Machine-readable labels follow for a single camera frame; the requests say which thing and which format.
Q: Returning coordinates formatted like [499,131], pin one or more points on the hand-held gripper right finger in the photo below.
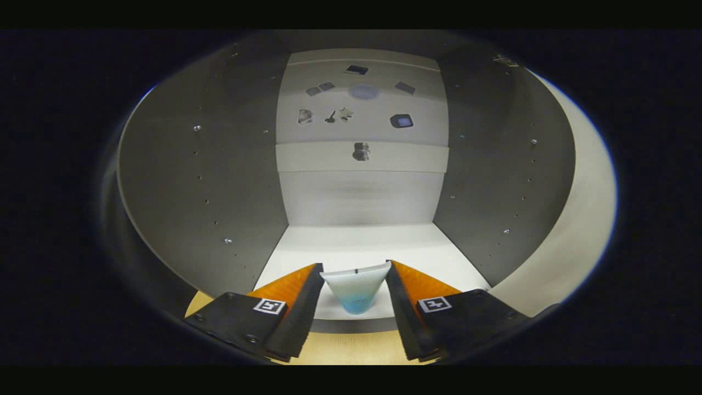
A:
[408,318]

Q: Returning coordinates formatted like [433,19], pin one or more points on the white blue tube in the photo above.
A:
[356,288]

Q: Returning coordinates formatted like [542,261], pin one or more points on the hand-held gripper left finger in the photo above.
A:
[301,318]

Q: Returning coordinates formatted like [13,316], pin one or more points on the grey cabinet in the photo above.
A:
[219,181]

